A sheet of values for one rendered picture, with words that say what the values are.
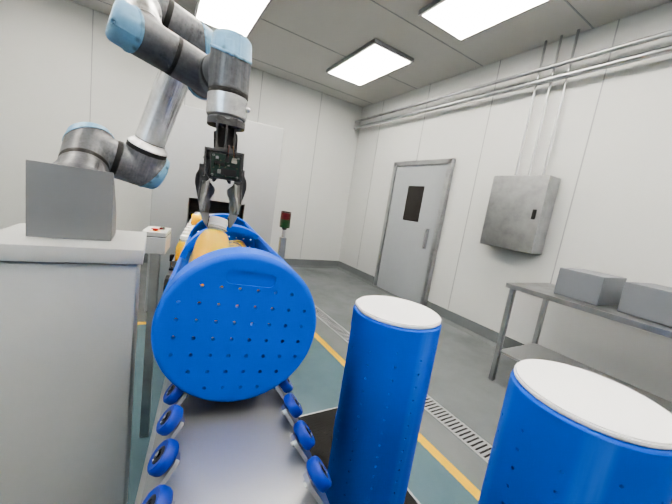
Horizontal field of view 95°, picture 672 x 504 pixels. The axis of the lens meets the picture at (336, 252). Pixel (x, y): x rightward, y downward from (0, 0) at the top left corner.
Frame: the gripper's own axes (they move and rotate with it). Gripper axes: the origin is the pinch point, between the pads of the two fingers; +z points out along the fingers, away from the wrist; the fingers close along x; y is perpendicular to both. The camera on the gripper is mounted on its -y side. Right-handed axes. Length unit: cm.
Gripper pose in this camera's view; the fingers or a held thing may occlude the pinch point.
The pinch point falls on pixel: (218, 220)
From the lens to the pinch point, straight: 70.7
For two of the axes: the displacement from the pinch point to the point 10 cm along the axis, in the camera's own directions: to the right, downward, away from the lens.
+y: 3.7, 1.9, -9.1
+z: -1.3, 9.8, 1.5
